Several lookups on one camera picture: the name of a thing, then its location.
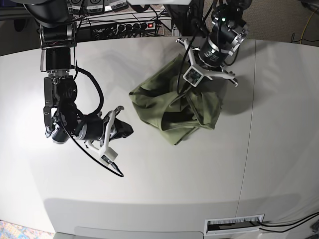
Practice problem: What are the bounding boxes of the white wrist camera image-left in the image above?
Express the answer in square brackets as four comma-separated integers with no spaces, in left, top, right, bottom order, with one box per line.
[100,148,118,165]

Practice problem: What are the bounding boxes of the black camera cable image-right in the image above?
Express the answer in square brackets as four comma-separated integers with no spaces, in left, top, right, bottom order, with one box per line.
[175,0,225,95]

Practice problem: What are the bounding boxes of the yellow cable on floor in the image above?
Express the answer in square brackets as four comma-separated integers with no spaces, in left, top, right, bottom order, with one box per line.
[300,11,315,43]

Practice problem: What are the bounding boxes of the black cables at tray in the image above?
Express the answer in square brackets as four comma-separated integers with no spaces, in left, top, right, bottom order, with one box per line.
[258,213,319,234]

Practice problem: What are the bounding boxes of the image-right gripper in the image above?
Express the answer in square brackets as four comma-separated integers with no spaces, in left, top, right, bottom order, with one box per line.
[176,37,238,87]

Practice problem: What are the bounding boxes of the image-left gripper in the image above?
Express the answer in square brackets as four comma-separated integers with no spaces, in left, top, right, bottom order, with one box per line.
[74,106,134,156]

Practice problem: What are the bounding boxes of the white shelf with equipment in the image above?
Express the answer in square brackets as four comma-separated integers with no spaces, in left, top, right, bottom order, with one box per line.
[67,0,175,42]

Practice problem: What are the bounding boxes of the black power strip red switch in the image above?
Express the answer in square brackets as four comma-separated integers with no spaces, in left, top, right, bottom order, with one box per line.
[117,22,157,32]

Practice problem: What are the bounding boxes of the black camera cable image-left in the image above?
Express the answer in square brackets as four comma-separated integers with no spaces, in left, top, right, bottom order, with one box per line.
[58,65,124,177]

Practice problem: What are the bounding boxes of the white cable grommet tray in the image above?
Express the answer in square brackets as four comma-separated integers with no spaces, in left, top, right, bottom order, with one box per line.
[204,214,265,236]

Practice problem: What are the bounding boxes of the green T-shirt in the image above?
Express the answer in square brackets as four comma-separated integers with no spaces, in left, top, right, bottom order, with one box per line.
[129,54,224,145]

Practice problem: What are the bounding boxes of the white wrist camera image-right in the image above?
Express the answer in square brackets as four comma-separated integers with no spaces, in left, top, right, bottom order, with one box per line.
[183,66,204,87]

